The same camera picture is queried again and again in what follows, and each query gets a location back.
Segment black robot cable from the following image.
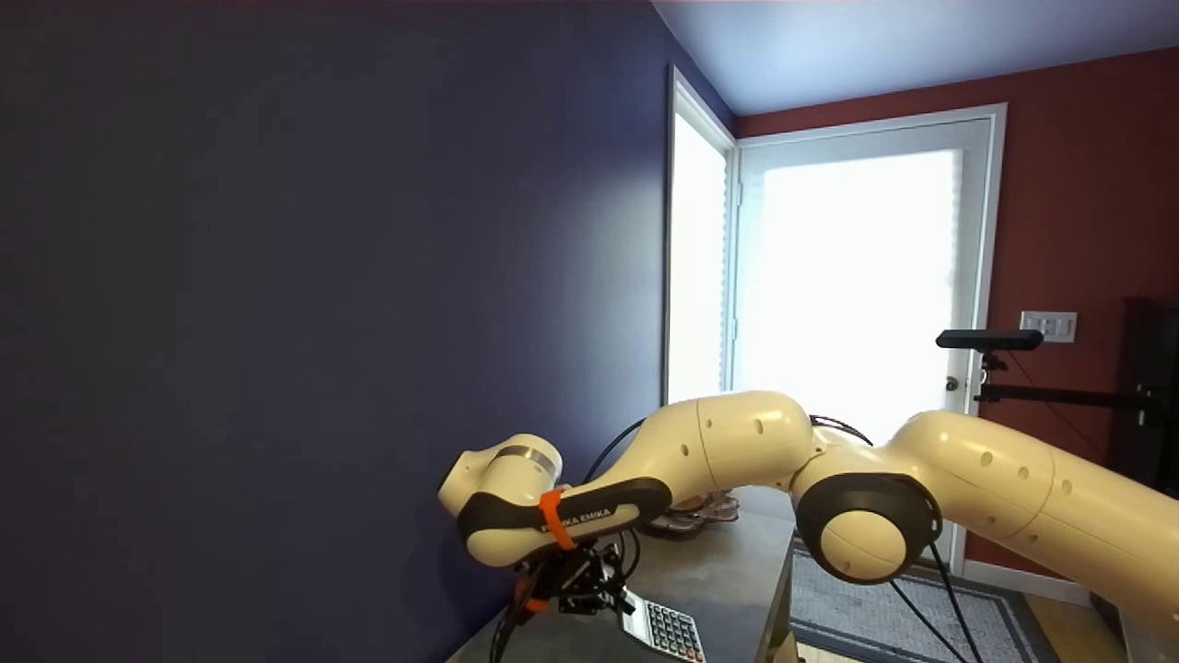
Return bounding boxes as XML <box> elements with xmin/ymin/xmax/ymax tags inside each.
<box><xmin>885</xmin><ymin>547</ymin><xmax>988</xmax><ymax>663</ymax></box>

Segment blue and grey rug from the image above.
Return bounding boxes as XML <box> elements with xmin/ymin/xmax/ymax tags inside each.
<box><xmin>786</xmin><ymin>547</ymin><xmax>1061</xmax><ymax>663</ymax></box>

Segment black cabinet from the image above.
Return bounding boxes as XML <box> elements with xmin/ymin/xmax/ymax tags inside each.
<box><xmin>1107</xmin><ymin>295</ymin><xmax>1179</xmax><ymax>502</ymax></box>

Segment white glass door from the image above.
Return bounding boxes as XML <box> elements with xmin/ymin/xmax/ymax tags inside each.
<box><xmin>730</xmin><ymin>100</ymin><xmax>1012</xmax><ymax>574</ymax></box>

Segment white framed window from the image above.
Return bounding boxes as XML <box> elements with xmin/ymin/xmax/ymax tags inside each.
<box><xmin>660</xmin><ymin>65</ymin><xmax>740</xmax><ymax>410</ymax></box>

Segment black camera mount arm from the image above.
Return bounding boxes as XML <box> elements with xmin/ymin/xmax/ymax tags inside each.
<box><xmin>974</xmin><ymin>347</ymin><xmax>1163</xmax><ymax>418</ymax></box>

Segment silver calculator with black keys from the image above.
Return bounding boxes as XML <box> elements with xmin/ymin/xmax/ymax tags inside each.
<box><xmin>614</xmin><ymin>585</ymin><xmax>710</xmax><ymax>663</ymax></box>

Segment black bar camera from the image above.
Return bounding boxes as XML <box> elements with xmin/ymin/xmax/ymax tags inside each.
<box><xmin>931</xmin><ymin>323</ymin><xmax>1046</xmax><ymax>354</ymax></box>

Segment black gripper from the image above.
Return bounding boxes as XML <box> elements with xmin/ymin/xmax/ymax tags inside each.
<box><xmin>517</xmin><ymin>547</ymin><xmax>642</xmax><ymax>624</ymax></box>

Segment white light switch plate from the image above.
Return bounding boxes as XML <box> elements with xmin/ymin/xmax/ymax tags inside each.
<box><xmin>1018</xmin><ymin>306</ymin><xmax>1082</xmax><ymax>347</ymax></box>

